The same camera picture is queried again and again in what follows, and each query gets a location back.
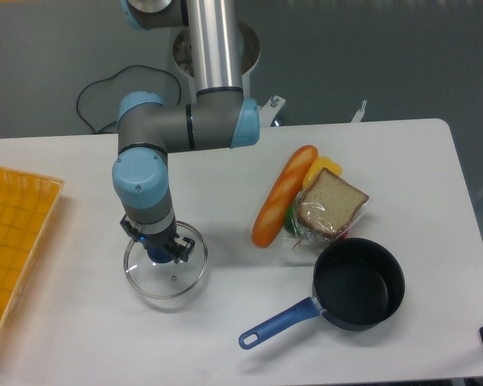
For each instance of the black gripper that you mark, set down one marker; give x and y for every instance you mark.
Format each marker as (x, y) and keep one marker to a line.
(162, 246)

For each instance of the glass lid blue knob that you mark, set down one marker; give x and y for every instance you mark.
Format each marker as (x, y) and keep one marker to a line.
(163, 280)

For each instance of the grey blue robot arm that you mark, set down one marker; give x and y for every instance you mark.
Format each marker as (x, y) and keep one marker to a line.
(221, 117)

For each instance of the green toy vegetable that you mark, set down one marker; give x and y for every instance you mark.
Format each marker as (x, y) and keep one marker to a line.
(290, 223)

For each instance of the yellow plastic basket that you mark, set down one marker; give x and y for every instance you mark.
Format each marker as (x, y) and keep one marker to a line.
(27, 201)

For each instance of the orange toy baguette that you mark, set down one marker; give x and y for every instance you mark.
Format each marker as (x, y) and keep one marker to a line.
(271, 216)

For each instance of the wrapped bread slice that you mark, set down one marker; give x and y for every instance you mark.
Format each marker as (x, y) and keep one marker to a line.
(326, 208)

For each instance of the yellow toy bell pepper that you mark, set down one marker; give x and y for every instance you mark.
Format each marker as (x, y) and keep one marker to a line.
(319, 164)

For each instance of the dark saucepan blue handle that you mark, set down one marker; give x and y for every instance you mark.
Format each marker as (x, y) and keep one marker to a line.
(357, 284)

